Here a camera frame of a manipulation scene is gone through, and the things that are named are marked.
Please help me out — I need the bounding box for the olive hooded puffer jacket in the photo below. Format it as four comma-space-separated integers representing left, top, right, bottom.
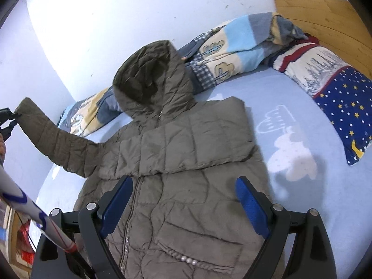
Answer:
14, 39, 287, 279

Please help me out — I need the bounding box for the striped fleece blanket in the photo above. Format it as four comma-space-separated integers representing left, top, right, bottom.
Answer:
57, 12, 310, 137

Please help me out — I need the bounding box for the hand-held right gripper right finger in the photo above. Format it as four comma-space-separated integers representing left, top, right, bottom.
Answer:
235, 176, 338, 279

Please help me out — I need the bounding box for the wooden headboard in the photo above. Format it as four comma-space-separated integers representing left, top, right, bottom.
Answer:
274, 0, 372, 79

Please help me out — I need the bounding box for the red object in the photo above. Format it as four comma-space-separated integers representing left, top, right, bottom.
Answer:
16, 219, 37, 269

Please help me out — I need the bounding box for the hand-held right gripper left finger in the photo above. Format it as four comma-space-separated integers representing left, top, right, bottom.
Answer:
30, 175, 133, 279

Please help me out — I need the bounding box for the light blue cloud print bedsheet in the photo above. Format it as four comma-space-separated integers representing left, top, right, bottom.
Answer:
29, 67, 372, 279

